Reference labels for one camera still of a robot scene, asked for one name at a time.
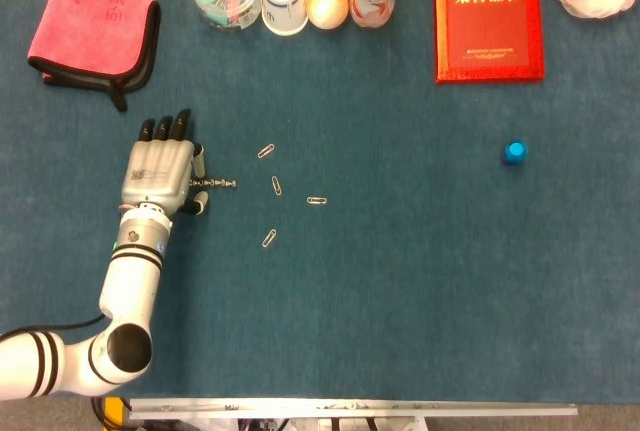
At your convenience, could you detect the small blue bottle cap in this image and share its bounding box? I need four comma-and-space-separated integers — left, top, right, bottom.
501, 138, 530, 167

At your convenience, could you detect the red certificate folder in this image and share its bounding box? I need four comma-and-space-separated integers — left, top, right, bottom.
432, 0, 546, 85

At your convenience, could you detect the white paper cup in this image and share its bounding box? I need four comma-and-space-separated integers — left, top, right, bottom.
260, 0, 309, 37

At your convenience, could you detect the metal magnetic bar chain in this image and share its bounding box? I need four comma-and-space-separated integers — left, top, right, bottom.
189, 178, 239, 190

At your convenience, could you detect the golden egg-shaped ball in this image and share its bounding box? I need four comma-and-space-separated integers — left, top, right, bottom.
305, 0, 350, 31

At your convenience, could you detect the pink folded cloth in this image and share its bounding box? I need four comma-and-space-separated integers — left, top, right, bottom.
27, 0, 162, 113

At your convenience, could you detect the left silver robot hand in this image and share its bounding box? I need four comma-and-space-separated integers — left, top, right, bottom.
118, 107, 210, 218

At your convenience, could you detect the aluminium rail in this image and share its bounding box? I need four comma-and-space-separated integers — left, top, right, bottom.
128, 397, 579, 420

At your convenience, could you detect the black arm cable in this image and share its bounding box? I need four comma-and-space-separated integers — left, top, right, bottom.
0, 314, 107, 340

